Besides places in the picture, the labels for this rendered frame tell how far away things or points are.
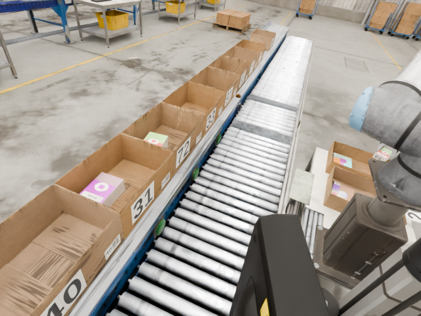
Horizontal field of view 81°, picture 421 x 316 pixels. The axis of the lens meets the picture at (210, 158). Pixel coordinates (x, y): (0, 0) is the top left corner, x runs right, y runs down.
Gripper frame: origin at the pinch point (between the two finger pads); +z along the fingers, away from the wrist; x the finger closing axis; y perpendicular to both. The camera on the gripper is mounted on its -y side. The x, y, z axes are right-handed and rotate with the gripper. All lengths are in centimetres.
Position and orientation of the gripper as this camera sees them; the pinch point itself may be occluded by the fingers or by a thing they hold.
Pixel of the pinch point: (384, 153)
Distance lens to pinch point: 194.4
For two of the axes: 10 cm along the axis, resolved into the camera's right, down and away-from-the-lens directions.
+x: -5.9, -5.7, 5.7
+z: -1.3, 7.7, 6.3
